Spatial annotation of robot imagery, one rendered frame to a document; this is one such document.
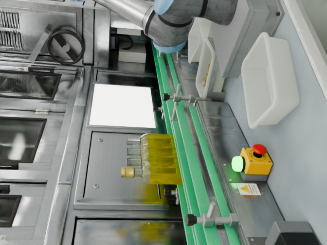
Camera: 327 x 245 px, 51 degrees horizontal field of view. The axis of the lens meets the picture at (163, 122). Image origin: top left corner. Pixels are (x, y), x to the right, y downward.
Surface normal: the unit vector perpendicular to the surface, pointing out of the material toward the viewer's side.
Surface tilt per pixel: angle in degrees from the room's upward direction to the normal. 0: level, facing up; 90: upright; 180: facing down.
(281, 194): 0
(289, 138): 0
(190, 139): 90
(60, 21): 90
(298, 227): 90
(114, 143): 90
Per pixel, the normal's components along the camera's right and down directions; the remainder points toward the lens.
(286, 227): 0.13, -0.82
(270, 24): 0.05, 0.80
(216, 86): 0.10, 0.57
